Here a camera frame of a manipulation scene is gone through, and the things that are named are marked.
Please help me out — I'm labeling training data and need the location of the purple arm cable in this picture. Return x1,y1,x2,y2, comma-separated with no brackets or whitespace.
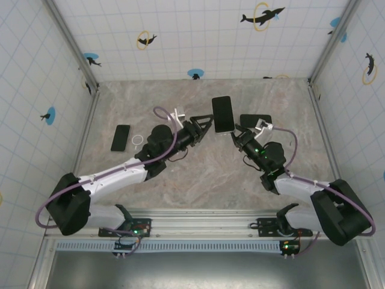
35,105,179,256
270,125,377,258

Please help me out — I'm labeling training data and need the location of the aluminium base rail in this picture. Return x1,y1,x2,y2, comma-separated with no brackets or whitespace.
44,209,374,241

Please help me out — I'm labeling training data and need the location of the black smartphone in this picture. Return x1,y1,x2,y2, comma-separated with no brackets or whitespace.
211,95,236,133
239,114,273,129
110,124,132,152

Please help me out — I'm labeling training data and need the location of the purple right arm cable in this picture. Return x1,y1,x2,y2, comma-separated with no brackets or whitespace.
270,125,377,258

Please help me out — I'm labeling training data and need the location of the white slotted cable duct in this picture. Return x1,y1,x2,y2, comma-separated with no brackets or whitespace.
55,240,283,253

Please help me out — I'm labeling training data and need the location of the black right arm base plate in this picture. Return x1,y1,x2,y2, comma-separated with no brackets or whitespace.
257,217,313,238

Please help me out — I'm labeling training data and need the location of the aluminium side rail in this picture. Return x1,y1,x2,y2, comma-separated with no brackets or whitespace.
307,78,354,215
61,85,102,216

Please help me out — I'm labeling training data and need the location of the aluminium frame leg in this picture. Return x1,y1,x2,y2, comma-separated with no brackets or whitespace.
356,239,381,289
28,239,58,289

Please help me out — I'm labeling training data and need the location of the small circuit board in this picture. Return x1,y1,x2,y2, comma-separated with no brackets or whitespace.
112,237,143,257
279,239,301,258

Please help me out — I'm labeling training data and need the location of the aluminium corner post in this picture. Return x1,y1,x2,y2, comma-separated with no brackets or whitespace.
44,0,100,91
307,0,365,84

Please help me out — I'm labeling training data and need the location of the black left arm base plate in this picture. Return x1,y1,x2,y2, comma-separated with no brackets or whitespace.
98,217,153,238

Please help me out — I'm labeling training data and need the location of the grey metal sheet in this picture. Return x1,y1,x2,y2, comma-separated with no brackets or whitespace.
45,251,372,289

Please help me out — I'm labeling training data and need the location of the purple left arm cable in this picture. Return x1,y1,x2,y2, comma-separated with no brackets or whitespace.
35,105,179,256

